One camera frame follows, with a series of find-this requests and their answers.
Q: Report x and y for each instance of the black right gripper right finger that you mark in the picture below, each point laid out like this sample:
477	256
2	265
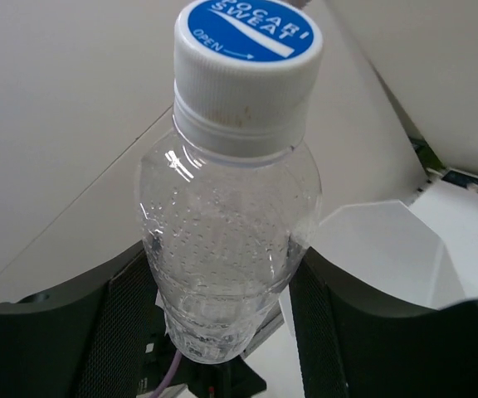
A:
356	341

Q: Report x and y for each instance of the clear bottle white blue cap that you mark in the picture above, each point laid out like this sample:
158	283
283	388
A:
229	198

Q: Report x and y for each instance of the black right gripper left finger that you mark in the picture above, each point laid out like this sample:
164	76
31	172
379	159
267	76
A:
85	337

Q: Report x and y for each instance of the white octagonal plastic bin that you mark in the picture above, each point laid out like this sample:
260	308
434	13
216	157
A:
389	248

